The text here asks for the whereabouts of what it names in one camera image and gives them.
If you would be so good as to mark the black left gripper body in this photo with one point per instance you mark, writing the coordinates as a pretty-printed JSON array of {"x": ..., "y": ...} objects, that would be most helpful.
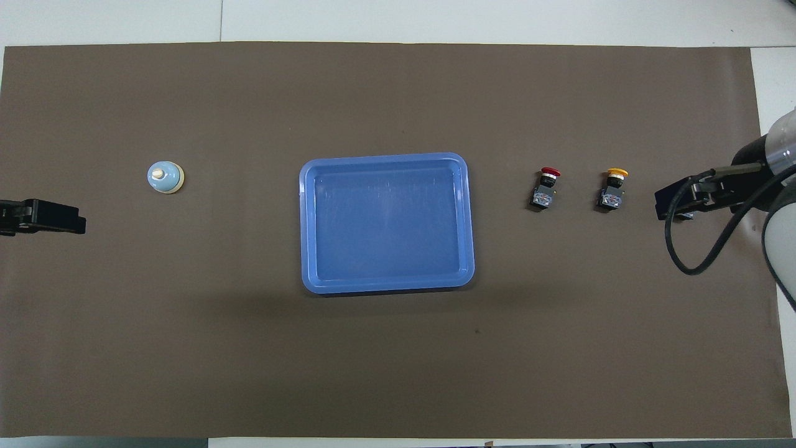
[{"x": 53, "y": 218}]

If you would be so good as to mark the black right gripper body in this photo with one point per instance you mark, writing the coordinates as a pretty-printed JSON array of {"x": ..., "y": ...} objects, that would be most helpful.
[{"x": 684, "y": 196}]

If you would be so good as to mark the yellow push button switch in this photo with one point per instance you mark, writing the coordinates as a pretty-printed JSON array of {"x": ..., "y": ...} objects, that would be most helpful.
[{"x": 612, "y": 194}]

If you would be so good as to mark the light blue call bell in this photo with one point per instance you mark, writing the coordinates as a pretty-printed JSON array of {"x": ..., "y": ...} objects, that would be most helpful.
[{"x": 164, "y": 178}]

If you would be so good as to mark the red push button switch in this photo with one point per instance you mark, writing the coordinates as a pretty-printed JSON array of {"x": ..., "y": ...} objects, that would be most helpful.
[{"x": 544, "y": 194}]

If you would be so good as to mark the blue plastic tray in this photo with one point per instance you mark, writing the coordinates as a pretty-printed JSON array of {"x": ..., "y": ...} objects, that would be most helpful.
[{"x": 385, "y": 230}]

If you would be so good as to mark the brown table mat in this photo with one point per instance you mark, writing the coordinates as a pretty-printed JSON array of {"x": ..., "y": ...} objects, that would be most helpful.
[{"x": 249, "y": 361}]

